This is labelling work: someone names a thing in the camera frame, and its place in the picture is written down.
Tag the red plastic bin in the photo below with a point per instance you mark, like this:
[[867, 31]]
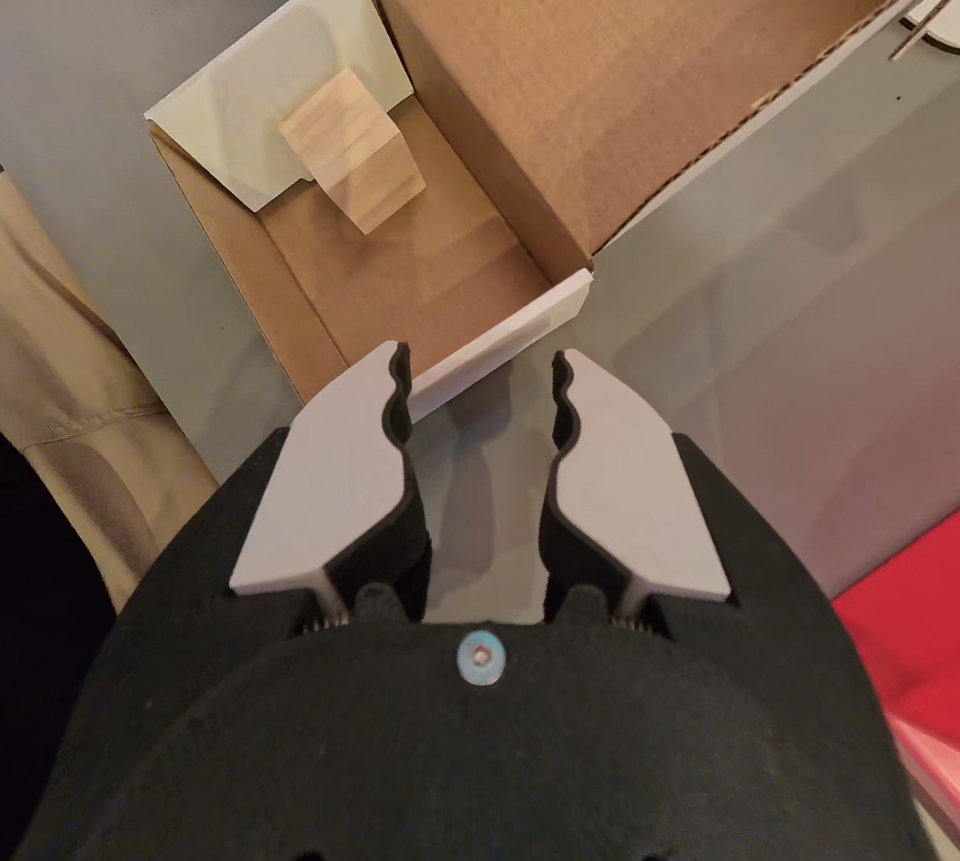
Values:
[[904, 651]]

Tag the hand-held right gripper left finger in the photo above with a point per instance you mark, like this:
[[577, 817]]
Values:
[[330, 478]]

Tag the person's beige trouser leg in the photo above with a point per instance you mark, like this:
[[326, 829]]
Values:
[[67, 388]]

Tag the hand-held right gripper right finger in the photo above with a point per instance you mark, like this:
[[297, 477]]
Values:
[[637, 493]]

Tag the wooden cube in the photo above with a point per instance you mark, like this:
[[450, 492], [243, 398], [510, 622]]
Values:
[[352, 148]]

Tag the brown cardboard box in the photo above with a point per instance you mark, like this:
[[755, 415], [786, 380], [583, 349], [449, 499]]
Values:
[[570, 51]]

